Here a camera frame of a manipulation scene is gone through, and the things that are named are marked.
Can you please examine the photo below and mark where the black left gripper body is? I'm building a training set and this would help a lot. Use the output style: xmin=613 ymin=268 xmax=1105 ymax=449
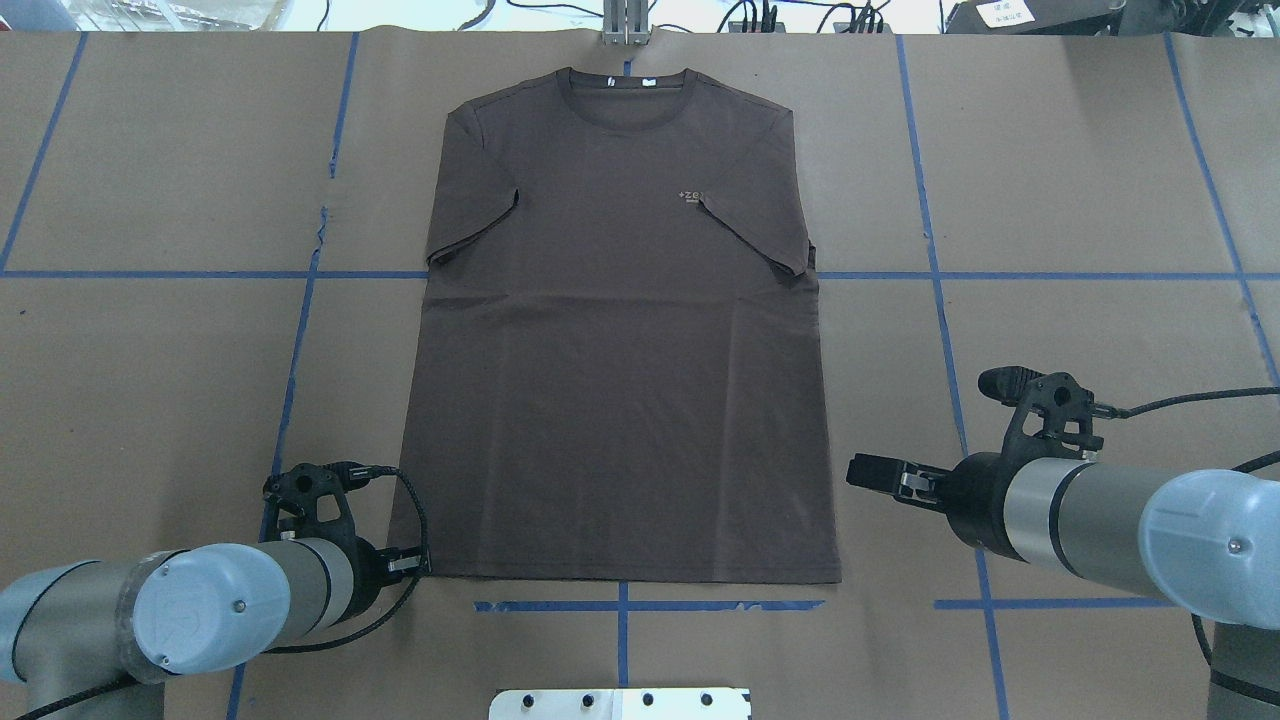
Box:
xmin=262 ymin=464 xmax=389 ymax=621

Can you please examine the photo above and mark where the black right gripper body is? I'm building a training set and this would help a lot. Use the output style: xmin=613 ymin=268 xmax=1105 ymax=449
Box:
xmin=934 ymin=372 xmax=1103 ymax=551

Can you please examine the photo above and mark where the dark brown t-shirt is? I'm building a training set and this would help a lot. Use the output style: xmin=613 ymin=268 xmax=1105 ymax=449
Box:
xmin=399 ymin=68 xmax=842 ymax=585

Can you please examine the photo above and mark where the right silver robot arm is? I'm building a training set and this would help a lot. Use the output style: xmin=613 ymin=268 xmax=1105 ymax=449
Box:
xmin=846 ymin=366 xmax=1279 ymax=719

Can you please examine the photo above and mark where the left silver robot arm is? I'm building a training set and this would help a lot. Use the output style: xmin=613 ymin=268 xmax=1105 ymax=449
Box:
xmin=3 ymin=461 xmax=431 ymax=719

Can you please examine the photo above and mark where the black box with label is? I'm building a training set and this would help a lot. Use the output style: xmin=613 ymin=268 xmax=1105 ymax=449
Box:
xmin=945 ymin=0 xmax=1201 ymax=36

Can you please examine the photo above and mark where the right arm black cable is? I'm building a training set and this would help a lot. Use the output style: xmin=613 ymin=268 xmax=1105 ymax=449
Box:
xmin=1094 ymin=386 xmax=1280 ymax=477

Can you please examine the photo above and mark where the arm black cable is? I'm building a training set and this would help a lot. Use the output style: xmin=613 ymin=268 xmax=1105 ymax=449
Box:
xmin=270 ymin=462 xmax=433 ymax=656
xmin=1094 ymin=386 xmax=1280 ymax=477

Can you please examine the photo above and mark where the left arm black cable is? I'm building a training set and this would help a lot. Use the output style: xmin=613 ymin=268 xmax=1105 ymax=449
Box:
xmin=270 ymin=462 xmax=433 ymax=656

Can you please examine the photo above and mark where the white pedestal column base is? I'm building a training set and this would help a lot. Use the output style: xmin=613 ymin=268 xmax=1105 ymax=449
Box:
xmin=486 ymin=687 xmax=754 ymax=719

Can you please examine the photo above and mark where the aluminium frame post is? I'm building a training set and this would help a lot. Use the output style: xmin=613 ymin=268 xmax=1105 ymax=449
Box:
xmin=602 ymin=0 xmax=653 ymax=46

